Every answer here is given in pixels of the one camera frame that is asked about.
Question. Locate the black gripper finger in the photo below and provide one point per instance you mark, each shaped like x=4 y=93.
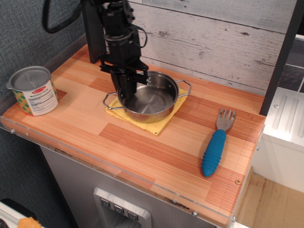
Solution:
x=115 y=79
x=127 y=86

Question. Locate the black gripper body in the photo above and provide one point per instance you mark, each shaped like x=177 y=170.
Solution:
x=124 y=55

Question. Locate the stainless steel pot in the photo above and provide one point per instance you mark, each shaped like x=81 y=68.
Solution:
x=153 y=102

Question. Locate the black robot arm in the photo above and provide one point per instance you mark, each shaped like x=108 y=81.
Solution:
x=118 y=15

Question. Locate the yellow cloth napkin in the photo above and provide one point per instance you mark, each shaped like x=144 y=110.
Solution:
x=153 y=128

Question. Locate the toy tin can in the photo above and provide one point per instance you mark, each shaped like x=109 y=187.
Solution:
x=34 y=90

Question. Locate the clear acrylic edge strip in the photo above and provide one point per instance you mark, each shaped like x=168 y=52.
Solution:
x=167 y=165

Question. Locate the silver dispenser button panel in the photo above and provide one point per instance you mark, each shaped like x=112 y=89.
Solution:
x=116 y=212

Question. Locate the orange sponge object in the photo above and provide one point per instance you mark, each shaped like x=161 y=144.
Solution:
x=28 y=223

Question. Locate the dark grey left post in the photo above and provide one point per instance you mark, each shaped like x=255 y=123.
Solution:
x=94 y=31

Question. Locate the dark grey post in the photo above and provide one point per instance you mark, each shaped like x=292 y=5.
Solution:
x=283 y=56
x=94 y=31

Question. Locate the blue-handled metal fork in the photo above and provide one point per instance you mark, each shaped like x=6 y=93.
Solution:
x=214 y=150

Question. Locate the dark grey right post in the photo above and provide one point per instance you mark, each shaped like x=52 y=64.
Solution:
x=283 y=56

